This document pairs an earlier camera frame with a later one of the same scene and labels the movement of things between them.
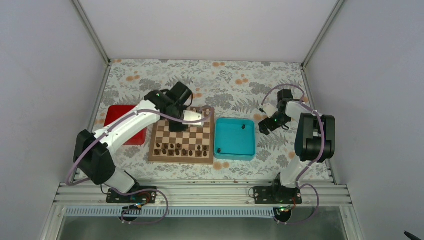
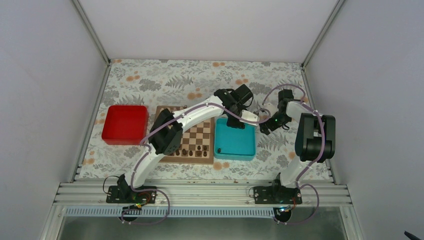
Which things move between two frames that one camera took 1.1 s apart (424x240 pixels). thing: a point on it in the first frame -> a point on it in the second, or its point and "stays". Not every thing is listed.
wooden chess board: x=195 y=146 stays
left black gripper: x=173 y=128 -> x=231 y=123
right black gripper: x=272 y=127 stays
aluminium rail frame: x=201 y=194 stays
